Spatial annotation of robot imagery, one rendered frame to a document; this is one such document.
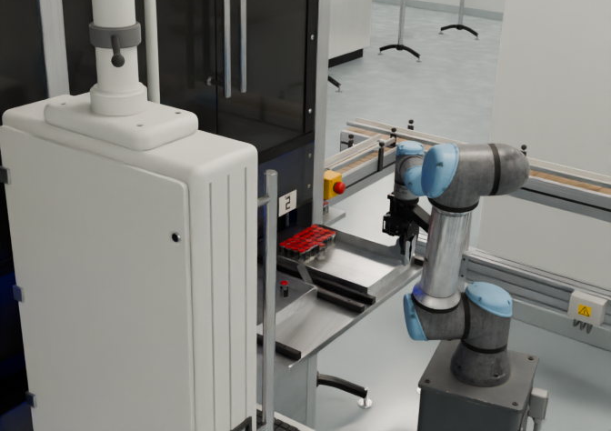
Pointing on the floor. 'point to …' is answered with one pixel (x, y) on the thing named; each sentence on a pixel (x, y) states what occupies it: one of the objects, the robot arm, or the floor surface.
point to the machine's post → (313, 215)
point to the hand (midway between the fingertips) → (407, 262)
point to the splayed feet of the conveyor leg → (345, 388)
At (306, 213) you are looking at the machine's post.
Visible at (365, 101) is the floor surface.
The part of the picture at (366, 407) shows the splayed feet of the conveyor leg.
